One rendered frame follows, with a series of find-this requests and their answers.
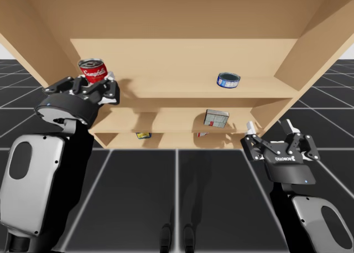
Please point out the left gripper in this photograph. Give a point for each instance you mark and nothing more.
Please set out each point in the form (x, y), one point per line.
(66, 107)

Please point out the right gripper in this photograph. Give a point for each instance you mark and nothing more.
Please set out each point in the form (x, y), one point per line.
(287, 164)

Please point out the red and white can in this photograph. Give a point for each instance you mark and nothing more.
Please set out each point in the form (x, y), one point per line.
(92, 70)

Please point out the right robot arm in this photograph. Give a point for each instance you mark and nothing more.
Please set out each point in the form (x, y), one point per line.
(318, 222)

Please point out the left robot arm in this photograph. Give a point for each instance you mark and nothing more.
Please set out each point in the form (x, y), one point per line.
(33, 175)

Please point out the green and blue rectangular can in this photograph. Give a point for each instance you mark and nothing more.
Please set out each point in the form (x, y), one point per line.
(143, 135)

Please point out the blue flat can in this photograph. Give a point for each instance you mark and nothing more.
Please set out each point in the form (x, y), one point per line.
(228, 80)

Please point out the red and white carton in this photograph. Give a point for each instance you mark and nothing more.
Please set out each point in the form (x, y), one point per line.
(217, 118)

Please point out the pale wooden shelf unit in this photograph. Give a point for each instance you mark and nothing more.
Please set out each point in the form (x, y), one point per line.
(177, 56)

